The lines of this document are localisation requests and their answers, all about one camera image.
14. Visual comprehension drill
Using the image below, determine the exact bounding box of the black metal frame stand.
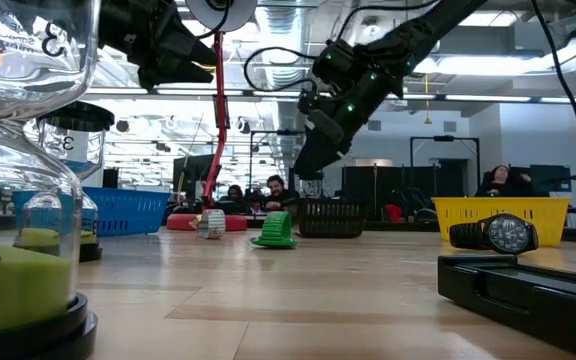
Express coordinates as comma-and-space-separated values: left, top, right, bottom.
409, 135, 482, 199

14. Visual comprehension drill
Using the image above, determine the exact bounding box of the black computer monitor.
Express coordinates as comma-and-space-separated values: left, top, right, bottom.
172, 153, 217, 201

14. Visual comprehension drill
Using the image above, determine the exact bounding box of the dark desk monitor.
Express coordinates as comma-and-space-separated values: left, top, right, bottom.
530, 164, 573, 194

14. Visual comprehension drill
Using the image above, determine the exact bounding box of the yellow plastic basket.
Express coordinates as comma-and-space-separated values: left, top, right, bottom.
431, 196, 573, 249

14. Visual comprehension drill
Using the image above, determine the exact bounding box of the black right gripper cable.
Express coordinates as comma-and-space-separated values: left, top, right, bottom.
243, 46, 319, 96

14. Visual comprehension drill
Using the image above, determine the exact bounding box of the red bag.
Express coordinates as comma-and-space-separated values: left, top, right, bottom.
384, 203, 404, 225

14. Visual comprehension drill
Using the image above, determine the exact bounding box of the red desk lamp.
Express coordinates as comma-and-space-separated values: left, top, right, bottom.
166, 0, 259, 232

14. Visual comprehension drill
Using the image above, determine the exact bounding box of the blue plastic basket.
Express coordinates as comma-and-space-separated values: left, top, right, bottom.
12, 185, 172, 237

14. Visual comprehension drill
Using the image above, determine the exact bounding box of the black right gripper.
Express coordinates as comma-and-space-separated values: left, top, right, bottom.
292, 73, 385, 182

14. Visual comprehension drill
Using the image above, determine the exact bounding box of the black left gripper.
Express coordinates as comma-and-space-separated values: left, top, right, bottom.
98, 0, 218, 92

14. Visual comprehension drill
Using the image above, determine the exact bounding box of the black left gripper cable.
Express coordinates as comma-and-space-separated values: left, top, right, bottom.
202, 0, 232, 40

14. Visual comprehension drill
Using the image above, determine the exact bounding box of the black hanging cable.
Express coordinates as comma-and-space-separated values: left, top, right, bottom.
530, 0, 576, 194

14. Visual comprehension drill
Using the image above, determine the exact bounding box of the corrugated silver ventilation duct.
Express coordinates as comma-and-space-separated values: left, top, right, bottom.
256, 0, 314, 166

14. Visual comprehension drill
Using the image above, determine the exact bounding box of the person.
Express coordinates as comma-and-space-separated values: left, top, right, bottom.
475, 164, 552, 198
222, 184, 252, 215
260, 174, 302, 212

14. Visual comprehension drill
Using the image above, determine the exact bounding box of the black wristwatch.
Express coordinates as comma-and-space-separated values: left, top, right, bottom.
447, 213, 539, 256

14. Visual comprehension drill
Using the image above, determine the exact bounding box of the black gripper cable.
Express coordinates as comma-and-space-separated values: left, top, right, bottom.
202, 0, 232, 40
243, 46, 319, 96

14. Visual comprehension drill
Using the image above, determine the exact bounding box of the black plastic basket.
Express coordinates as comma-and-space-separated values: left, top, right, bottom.
295, 198, 372, 239

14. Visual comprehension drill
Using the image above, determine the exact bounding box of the yellow hanging cord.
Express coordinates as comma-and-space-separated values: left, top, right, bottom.
422, 73, 433, 126

